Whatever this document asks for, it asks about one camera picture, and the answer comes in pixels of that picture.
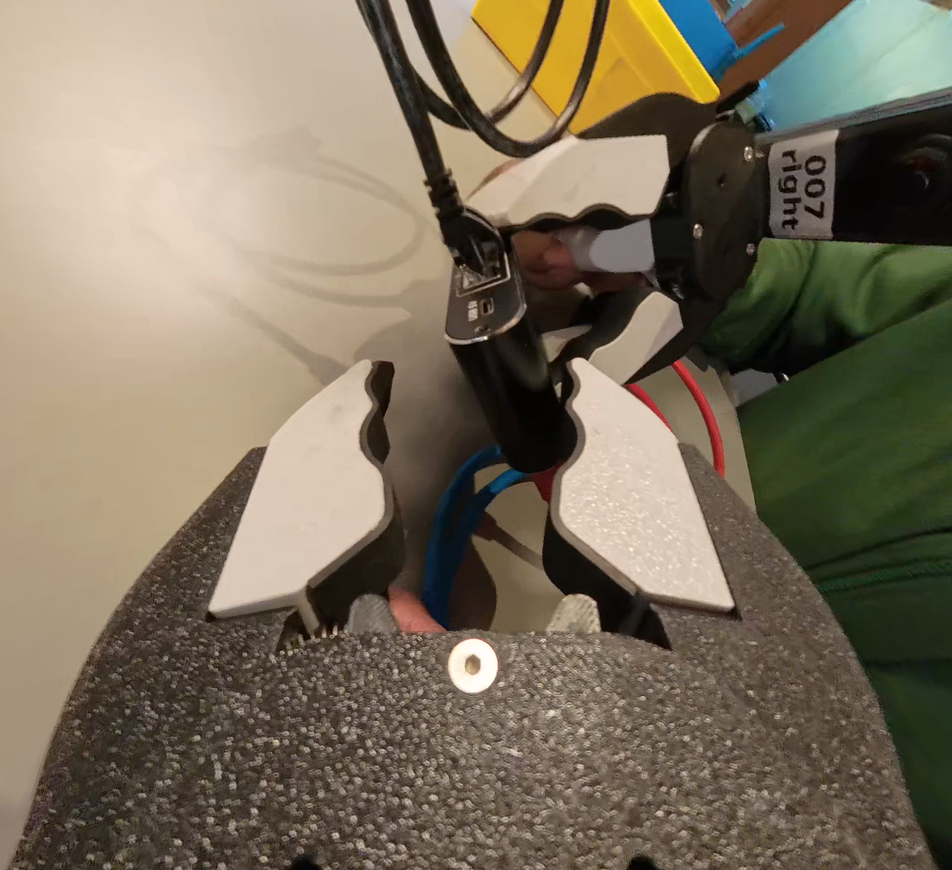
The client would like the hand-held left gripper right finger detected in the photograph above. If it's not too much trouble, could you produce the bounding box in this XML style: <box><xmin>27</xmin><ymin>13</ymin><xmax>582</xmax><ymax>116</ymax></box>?
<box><xmin>541</xmin><ymin>357</ymin><xmax>739</xmax><ymax>622</ymax></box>

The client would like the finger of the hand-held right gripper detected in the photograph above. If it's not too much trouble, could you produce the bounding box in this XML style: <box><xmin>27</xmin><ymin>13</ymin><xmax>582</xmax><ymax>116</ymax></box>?
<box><xmin>539</xmin><ymin>289</ymin><xmax>685</xmax><ymax>384</ymax></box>
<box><xmin>467</xmin><ymin>132</ymin><xmax>672</xmax><ymax>275</ymax></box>

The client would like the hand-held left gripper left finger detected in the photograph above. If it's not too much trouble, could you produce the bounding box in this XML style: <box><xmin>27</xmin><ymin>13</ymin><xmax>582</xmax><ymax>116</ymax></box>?
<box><xmin>208</xmin><ymin>358</ymin><xmax>408</xmax><ymax>623</ymax></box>

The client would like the red ethernet cable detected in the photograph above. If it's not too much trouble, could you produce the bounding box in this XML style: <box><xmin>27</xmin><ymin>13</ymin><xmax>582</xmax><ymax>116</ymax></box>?
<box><xmin>532</xmin><ymin>360</ymin><xmax>728</xmax><ymax>507</ymax></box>

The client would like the light blue ethernet cable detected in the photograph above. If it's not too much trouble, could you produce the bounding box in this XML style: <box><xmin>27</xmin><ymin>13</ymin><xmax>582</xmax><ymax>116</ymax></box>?
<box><xmin>420</xmin><ymin>442</ymin><xmax>538</xmax><ymax>629</ymax></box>

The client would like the yellow plastic bin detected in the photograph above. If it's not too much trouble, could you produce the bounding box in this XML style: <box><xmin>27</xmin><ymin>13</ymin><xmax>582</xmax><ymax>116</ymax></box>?
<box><xmin>472</xmin><ymin>0</ymin><xmax>721</xmax><ymax>136</ymax></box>

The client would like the black ethernet port adapter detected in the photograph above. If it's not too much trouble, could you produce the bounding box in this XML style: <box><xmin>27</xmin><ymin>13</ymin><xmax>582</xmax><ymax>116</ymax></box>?
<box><xmin>445</xmin><ymin>207</ymin><xmax>583</xmax><ymax>473</ymax></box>

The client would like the black ethernet cable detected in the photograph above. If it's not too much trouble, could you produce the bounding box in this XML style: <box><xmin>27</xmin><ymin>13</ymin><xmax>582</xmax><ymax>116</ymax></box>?
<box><xmin>327</xmin><ymin>0</ymin><xmax>624</xmax><ymax>276</ymax></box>

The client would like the person's right forearm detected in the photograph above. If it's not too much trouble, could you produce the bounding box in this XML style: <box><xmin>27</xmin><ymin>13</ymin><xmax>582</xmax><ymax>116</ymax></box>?
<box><xmin>695</xmin><ymin>238</ymin><xmax>952</xmax><ymax>384</ymax></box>

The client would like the person's right hand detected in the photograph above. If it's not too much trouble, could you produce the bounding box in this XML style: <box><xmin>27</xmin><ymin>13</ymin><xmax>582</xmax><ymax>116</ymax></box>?
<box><xmin>512</xmin><ymin>229</ymin><xmax>597</xmax><ymax>292</ymax></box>

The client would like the person's left hand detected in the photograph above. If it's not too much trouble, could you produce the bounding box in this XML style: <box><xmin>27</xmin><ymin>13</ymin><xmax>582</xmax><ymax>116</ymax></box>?
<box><xmin>387</xmin><ymin>589</ymin><xmax>447</xmax><ymax>635</ymax></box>

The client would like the person's green clothing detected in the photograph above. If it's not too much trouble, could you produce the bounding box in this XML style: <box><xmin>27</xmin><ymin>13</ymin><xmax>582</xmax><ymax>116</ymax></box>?
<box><xmin>732</xmin><ymin>301</ymin><xmax>952</xmax><ymax>870</ymax></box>

